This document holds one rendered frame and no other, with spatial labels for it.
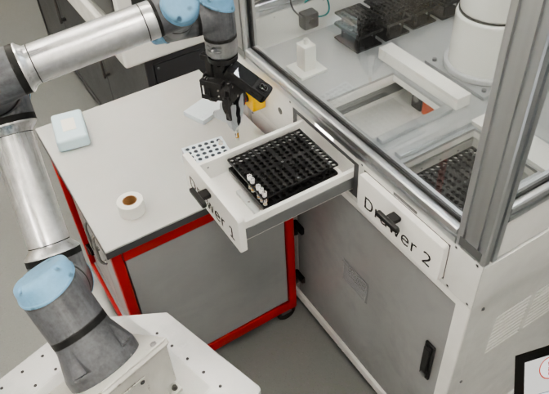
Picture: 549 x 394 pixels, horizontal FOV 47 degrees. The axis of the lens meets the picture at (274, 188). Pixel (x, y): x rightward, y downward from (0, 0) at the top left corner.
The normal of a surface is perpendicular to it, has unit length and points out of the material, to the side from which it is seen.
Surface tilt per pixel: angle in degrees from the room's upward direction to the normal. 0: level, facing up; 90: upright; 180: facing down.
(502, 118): 90
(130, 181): 0
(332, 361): 0
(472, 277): 90
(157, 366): 90
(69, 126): 0
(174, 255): 90
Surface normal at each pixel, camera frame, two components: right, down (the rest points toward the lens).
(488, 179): -0.85, 0.39
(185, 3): 0.24, 0.04
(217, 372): -0.04, -0.73
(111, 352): 0.43, -0.48
